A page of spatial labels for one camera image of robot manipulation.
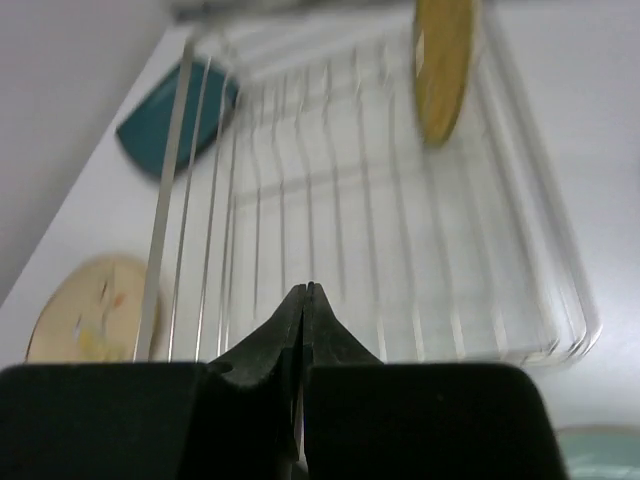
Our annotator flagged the light green flower plate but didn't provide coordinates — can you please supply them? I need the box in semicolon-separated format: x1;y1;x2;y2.
556;425;639;479

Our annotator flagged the teal square plate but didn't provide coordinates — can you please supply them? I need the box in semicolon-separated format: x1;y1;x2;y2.
116;60;239;178

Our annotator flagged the beige round leaf plate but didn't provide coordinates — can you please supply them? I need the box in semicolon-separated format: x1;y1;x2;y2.
25;253;147;363

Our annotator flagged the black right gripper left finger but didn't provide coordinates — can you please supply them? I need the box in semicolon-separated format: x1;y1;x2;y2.
210;285;305;460

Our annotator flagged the wire dish rack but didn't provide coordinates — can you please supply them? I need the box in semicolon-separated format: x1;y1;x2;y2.
133;1;601;366

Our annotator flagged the round woven bamboo plate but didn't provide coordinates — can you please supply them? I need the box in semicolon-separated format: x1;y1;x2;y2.
413;0;478;147

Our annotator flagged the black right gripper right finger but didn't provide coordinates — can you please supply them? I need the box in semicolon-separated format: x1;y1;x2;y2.
302;282;382;369

